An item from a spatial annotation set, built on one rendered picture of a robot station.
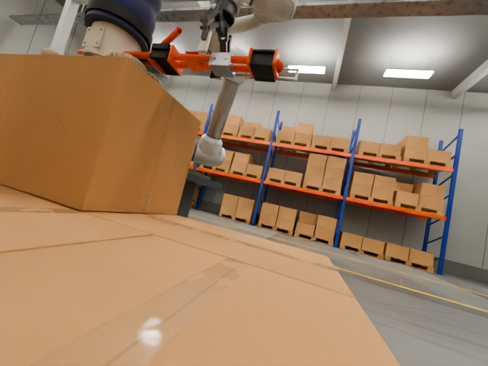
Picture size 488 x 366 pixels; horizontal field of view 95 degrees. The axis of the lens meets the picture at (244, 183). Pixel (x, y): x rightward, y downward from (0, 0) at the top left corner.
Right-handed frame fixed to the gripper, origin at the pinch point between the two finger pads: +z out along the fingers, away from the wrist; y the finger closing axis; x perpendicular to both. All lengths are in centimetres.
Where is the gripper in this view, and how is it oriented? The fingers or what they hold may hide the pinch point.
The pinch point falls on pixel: (211, 63)
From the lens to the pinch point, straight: 84.7
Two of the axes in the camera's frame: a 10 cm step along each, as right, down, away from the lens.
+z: -2.3, 9.7, -0.9
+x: 9.4, 2.0, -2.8
